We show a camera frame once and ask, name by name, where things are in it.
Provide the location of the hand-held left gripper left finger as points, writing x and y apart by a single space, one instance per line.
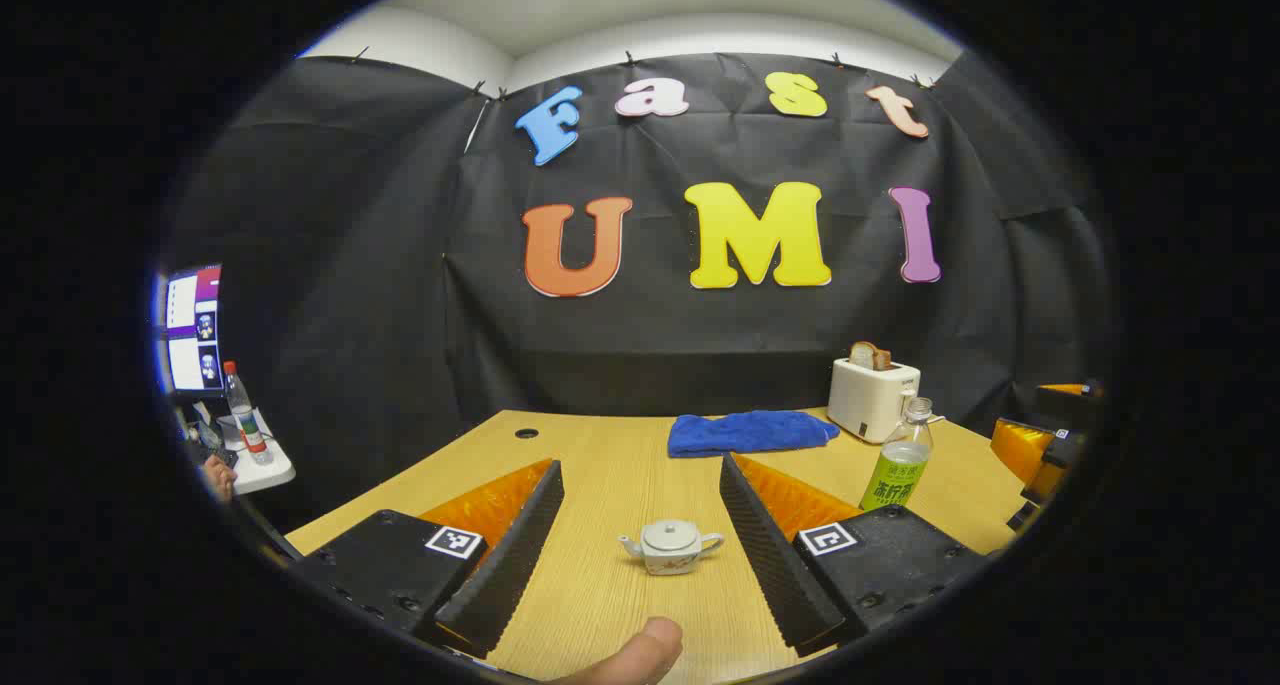
500 565

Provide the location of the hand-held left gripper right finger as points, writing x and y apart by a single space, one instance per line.
780 565

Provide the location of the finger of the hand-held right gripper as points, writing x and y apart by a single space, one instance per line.
1020 450
1068 407

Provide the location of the green label water bottle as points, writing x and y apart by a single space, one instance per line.
893 480

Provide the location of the red cap plastic bottle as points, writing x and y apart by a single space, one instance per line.
247 425

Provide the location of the blue towel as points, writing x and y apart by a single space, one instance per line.
745 433

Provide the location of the white toaster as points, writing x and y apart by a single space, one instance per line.
865 400

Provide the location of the bread slice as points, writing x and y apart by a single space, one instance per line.
870 356

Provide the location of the white side table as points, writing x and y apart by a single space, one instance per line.
265 473

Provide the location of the black backdrop cloth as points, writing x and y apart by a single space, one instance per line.
400 265

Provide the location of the computer monitor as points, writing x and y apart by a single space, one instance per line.
195 330

